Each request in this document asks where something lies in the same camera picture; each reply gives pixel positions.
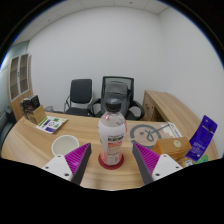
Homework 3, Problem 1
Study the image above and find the wooden side desk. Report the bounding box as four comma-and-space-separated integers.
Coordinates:
142, 89, 208, 134

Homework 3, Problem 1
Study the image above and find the clear drink bottle black cap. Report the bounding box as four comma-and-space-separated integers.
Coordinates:
97, 98, 128, 167

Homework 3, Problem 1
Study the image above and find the white paper cup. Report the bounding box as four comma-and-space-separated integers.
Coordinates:
51, 134, 80, 158

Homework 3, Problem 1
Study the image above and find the white green purple leaflet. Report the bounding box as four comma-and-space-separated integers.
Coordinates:
35, 115, 69, 135

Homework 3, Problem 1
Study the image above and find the black sofa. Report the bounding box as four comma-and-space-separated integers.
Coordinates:
0, 106, 17, 148

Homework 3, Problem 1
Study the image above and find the black office chair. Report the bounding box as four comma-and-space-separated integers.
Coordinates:
63, 78, 94, 117

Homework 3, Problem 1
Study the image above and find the wooden glass-door cabinet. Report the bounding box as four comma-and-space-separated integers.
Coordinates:
7, 53, 34, 122

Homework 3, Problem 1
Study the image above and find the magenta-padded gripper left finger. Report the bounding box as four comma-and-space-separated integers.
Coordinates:
40, 143, 92, 185

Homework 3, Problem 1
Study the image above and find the purple plastic package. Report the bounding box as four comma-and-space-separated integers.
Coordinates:
184, 114, 218, 162

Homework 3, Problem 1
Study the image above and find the small yellow box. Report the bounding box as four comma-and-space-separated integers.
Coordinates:
176, 156, 196, 168

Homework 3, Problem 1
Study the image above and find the orange-brown carton box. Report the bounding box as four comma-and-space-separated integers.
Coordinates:
151, 136, 193, 161

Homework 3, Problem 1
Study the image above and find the flat box with round print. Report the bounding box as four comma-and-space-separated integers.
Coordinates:
129, 121, 184, 148

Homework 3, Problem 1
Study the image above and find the grey mesh office chair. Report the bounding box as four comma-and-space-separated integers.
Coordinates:
87, 75, 146, 121

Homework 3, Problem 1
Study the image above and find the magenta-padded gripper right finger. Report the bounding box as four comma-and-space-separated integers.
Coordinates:
131, 142, 184, 186

